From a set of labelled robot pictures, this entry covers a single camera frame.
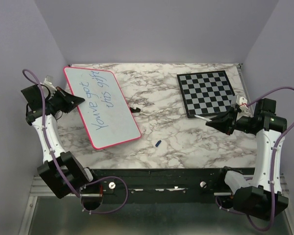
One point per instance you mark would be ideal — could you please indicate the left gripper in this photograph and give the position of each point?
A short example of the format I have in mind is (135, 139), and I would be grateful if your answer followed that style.
(68, 99)

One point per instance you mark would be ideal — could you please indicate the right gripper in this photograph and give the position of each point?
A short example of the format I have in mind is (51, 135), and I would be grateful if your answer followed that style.
(225, 121)

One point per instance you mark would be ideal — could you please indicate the blue whiteboard marker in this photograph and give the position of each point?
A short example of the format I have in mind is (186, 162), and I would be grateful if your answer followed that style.
(203, 118)

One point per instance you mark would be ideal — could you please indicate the pink framed whiteboard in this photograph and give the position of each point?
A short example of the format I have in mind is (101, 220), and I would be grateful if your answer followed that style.
(105, 113)

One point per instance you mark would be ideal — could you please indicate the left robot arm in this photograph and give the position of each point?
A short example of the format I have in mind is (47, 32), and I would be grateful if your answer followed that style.
(59, 167)

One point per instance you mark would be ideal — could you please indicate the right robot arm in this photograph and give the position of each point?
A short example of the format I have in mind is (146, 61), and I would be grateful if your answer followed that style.
(260, 197)

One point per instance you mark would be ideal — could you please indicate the black whiteboard foot clip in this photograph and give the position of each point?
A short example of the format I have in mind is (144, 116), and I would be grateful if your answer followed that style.
(135, 110)

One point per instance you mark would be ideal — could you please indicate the black grey chessboard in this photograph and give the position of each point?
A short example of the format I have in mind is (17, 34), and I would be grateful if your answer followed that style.
(205, 94)

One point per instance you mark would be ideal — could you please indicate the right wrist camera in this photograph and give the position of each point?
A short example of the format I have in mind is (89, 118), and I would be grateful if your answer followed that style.
(239, 103)

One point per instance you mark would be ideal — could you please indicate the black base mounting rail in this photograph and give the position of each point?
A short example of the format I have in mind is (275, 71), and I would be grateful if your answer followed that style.
(157, 186)

